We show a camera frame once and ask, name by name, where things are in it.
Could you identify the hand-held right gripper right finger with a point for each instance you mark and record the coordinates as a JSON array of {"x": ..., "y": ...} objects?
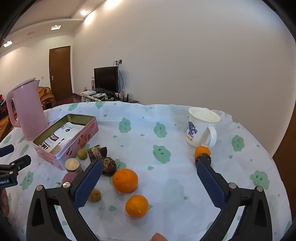
[{"x": 209, "y": 183}]

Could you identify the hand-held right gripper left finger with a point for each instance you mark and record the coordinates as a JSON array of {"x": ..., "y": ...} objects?
[{"x": 89, "y": 183}]

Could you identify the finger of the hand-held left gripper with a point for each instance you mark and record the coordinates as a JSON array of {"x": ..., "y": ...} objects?
[
  {"x": 20, "y": 161},
  {"x": 6, "y": 150}
]

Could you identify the dark brown round tea ball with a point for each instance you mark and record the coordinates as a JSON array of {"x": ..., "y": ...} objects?
[{"x": 204, "y": 160}]

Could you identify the olive green round fruit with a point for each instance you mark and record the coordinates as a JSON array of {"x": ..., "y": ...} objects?
[{"x": 82, "y": 154}]

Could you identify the small orange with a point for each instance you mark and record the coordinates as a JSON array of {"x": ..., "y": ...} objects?
[{"x": 202, "y": 151}]

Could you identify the large orange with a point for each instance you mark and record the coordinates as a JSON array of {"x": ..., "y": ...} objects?
[{"x": 124, "y": 180}]

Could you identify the pink tin box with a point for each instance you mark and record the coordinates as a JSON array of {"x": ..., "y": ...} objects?
[{"x": 81, "y": 139}]

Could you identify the person's left hand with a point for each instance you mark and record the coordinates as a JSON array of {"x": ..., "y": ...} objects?
[{"x": 3, "y": 201}]

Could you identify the person's right hand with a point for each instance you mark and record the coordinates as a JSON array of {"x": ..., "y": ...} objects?
[{"x": 159, "y": 237}]

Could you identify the brown yellow small fruit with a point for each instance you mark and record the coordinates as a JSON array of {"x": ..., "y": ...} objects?
[{"x": 95, "y": 195}]

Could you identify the pink purple round fruit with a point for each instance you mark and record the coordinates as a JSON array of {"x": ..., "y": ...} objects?
[{"x": 69, "y": 179}]

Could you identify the brown cylinder with cream top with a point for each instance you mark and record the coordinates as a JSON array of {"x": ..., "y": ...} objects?
[{"x": 72, "y": 165}]

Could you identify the dark wrapped tea cake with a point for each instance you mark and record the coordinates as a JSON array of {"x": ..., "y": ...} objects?
[{"x": 93, "y": 153}]

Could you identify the pink electric kettle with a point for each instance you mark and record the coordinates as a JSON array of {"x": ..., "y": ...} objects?
[{"x": 30, "y": 111}]

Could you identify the white printed mug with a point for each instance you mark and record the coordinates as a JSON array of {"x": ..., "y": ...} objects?
[{"x": 196, "y": 134}]

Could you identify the medium orange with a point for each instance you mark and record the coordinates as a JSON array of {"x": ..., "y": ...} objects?
[{"x": 137, "y": 206}]

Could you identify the white cloud print tablecloth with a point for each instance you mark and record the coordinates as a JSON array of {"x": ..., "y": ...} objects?
[{"x": 143, "y": 148}]

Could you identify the brown leather armchair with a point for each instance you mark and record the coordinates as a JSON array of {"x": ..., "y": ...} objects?
[{"x": 46, "y": 95}]

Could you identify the brown wooden panel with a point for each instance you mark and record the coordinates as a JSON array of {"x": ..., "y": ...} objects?
[{"x": 285, "y": 157}]

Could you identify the white tv stand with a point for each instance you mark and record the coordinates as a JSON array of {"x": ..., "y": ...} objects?
[{"x": 108, "y": 98}]

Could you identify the white flat box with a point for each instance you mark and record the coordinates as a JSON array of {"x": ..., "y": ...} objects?
[{"x": 88, "y": 93}]

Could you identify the brown wooden door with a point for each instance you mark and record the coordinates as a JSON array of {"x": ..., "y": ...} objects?
[{"x": 60, "y": 71}]

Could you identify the black television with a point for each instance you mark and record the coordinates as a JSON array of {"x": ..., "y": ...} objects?
[{"x": 105, "y": 78}]

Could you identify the square ceiling light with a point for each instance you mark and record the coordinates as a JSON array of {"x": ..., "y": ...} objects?
[
  {"x": 7, "y": 44},
  {"x": 56, "y": 27}
]

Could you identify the round ceiling spotlight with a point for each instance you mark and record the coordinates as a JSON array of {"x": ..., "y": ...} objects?
[{"x": 83, "y": 12}]

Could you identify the white wall outlet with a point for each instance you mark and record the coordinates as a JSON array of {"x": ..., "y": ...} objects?
[{"x": 118, "y": 62}]

